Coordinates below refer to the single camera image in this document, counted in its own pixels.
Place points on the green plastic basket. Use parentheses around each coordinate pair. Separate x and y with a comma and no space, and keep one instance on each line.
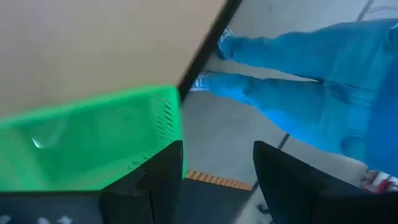
(77,140)

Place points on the black aluminium rig frame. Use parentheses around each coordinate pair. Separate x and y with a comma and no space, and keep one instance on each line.
(208,46)

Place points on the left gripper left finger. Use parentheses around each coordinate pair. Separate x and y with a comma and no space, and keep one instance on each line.
(149,193)

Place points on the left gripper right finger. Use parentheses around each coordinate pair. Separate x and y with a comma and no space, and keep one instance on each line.
(295,199)

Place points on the black hazard-striped floor mat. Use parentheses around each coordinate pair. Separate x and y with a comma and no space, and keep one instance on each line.
(217,202)

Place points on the person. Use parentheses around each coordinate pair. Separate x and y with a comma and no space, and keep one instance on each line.
(311,109)

